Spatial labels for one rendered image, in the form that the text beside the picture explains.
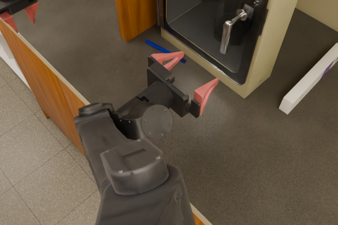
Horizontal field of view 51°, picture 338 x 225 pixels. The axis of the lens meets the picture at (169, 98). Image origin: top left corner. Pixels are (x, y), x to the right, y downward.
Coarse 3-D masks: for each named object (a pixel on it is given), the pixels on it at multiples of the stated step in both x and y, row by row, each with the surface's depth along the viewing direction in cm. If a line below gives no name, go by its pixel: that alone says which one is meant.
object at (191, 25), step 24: (168, 0) 90; (192, 0) 83; (216, 0) 77; (240, 0) 71; (264, 0) 67; (168, 24) 97; (192, 24) 89; (216, 24) 82; (240, 24) 76; (192, 48) 95; (216, 48) 87; (240, 48) 80; (240, 72) 85
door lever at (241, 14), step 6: (240, 12) 73; (234, 18) 72; (240, 18) 73; (246, 18) 73; (228, 24) 71; (228, 30) 72; (222, 36) 74; (228, 36) 73; (222, 42) 75; (228, 42) 75; (222, 48) 77; (228, 48) 77
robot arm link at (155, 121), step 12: (84, 108) 59; (96, 108) 60; (108, 108) 62; (132, 108) 60; (144, 108) 57; (156, 108) 57; (120, 120) 58; (132, 120) 55; (144, 120) 56; (156, 120) 57; (168, 120) 58; (132, 132) 56; (144, 132) 56; (156, 132) 57; (168, 132) 58
